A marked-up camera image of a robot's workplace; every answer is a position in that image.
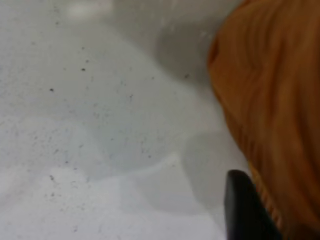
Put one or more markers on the orange woven wicker basket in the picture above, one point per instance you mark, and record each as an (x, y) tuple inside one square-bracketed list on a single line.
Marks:
[(270, 100)]

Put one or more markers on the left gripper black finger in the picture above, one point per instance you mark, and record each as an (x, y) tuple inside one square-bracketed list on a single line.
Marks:
[(243, 210)]

